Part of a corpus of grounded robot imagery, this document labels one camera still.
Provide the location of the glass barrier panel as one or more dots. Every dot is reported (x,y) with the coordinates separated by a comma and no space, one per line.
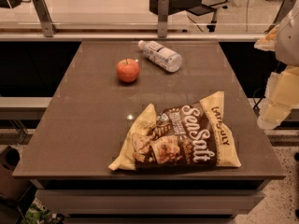
(236,16)

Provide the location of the clear plastic water bottle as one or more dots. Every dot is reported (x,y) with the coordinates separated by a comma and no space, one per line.
(166,58)

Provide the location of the sea salt chips bag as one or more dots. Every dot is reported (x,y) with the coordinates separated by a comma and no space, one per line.
(188,135)

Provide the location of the middle metal glass bracket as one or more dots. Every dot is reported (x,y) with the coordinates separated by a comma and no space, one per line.
(162,16)

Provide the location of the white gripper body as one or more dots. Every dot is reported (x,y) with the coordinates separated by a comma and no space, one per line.
(288,42)

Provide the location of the dark bin on floor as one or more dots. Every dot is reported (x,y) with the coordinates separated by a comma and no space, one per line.
(11,187)

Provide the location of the left metal glass bracket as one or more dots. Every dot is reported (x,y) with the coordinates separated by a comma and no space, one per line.
(47,26)

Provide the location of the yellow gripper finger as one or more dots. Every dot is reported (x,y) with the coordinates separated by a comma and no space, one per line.
(268,43)
(281,97)

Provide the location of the green patterned bag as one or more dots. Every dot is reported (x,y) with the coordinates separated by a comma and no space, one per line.
(38,213)

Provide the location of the right metal glass bracket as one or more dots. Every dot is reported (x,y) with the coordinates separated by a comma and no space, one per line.
(285,8)

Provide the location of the metal glass bracket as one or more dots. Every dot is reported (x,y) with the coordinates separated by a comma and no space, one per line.
(162,16)
(47,26)
(285,8)

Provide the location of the red apple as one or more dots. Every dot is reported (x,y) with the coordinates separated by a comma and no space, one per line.
(128,70)

